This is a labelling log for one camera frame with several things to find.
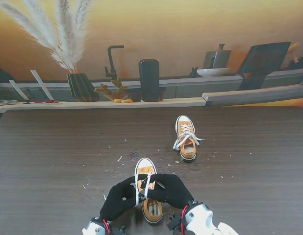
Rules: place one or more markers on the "grey metal kettle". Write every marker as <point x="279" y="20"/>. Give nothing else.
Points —
<point x="219" y="58"/>

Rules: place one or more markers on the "light wooden shelf plank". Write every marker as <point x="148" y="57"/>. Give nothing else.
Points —
<point x="141" y="104"/>

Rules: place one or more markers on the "orange fruit pieces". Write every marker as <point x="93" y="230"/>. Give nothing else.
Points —
<point x="124" y="100"/>

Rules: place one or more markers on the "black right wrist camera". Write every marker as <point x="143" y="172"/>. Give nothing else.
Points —
<point x="174" y="224"/>

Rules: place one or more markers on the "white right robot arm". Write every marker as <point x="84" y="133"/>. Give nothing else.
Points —
<point x="200" y="218"/>

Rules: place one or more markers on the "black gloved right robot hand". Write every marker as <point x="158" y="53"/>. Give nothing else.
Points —
<point x="171" y="191"/>

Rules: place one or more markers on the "short white slanted slat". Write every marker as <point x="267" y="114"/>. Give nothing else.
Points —
<point x="17" y="89"/>

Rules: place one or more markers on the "long white slanted slat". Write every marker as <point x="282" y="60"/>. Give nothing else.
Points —
<point x="41" y="84"/>

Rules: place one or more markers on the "dark ribbed vase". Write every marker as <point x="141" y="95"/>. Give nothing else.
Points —
<point x="80" y="88"/>

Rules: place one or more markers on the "grey shelf plank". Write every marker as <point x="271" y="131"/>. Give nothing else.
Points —
<point x="252" y="96"/>

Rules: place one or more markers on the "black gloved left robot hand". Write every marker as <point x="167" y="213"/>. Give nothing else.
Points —
<point x="117" y="200"/>

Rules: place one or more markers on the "white pampas grass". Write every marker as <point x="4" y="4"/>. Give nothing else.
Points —
<point x="68" y="49"/>

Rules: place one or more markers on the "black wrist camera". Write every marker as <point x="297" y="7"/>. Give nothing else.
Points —
<point x="174" y="224"/>
<point x="119" y="230"/>

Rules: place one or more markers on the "black cylindrical canister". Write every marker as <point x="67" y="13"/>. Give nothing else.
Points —
<point x="149" y="78"/>

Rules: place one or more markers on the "yellow sneaker with spread lace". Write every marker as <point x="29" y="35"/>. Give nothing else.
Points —
<point x="154" y="213"/>

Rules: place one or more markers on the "white bowl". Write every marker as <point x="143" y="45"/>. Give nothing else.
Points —
<point x="212" y="72"/>

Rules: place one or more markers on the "black kitchen faucet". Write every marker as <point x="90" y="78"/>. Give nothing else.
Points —
<point x="110" y="61"/>

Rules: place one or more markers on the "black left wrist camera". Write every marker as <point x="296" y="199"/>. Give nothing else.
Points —
<point x="119" y="230"/>

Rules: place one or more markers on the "dark slanted board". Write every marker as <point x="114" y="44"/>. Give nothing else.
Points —
<point x="264" y="56"/>

